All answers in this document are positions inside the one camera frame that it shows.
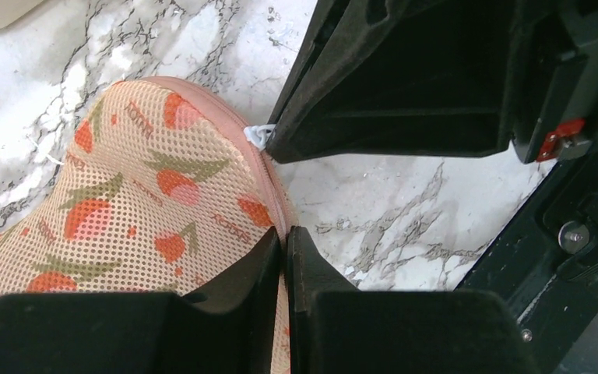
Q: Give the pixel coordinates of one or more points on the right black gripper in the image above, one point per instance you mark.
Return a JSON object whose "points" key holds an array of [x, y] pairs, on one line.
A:
{"points": [[559, 97]]}

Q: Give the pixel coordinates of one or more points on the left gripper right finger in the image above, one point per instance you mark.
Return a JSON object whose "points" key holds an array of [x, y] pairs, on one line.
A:
{"points": [[337, 328]]}

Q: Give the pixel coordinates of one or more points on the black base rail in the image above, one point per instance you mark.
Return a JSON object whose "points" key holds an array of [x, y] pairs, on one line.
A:
{"points": [[544, 263]]}

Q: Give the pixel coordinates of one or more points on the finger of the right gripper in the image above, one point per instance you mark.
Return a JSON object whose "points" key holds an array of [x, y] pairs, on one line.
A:
{"points": [[418, 78]]}

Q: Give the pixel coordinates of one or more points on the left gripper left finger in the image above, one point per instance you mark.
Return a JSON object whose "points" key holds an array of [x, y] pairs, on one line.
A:
{"points": [[225, 326]]}

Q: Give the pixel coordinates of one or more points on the peach floral mesh laundry bag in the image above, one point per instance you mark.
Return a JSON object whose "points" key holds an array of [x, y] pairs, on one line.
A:
{"points": [[162, 190]]}

